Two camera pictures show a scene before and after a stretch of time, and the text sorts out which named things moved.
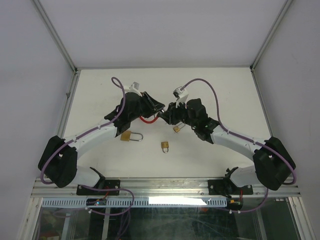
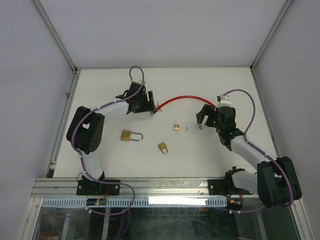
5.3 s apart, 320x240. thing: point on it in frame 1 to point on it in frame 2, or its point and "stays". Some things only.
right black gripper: [169, 116] to [207, 110]
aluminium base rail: [160, 188] stays
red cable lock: [147, 121] to [159, 106]
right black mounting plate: [227, 187] stays
